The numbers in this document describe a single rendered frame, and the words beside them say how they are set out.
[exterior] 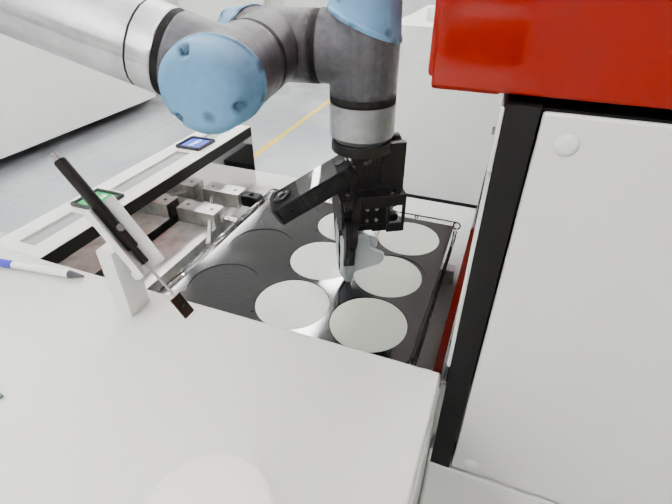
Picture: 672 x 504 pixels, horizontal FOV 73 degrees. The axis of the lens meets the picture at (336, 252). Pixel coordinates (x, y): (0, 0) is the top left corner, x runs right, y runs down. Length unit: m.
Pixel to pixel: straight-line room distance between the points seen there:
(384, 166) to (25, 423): 0.44
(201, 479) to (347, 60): 0.39
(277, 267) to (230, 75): 0.37
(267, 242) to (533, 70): 0.53
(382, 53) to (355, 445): 0.37
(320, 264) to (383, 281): 0.10
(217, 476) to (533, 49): 0.30
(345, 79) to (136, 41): 0.20
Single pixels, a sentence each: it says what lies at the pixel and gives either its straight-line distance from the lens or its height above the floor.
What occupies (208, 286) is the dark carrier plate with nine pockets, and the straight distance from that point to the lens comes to 0.67.
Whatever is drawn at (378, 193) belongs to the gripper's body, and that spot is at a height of 1.05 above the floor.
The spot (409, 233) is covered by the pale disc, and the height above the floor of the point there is 0.90.
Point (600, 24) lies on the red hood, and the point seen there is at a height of 1.27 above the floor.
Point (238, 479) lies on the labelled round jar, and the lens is 0.28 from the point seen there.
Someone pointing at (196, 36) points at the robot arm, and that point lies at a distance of 0.40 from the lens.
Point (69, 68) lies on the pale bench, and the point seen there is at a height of 0.51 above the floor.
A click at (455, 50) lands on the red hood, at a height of 1.25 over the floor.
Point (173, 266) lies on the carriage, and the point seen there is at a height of 0.88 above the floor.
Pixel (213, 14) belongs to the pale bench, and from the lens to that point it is 5.56.
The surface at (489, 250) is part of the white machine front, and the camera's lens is 0.36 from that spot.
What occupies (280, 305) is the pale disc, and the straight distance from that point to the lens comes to 0.62.
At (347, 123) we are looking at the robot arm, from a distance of 0.51.
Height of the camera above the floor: 1.31
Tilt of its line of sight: 35 degrees down
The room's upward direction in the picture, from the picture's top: straight up
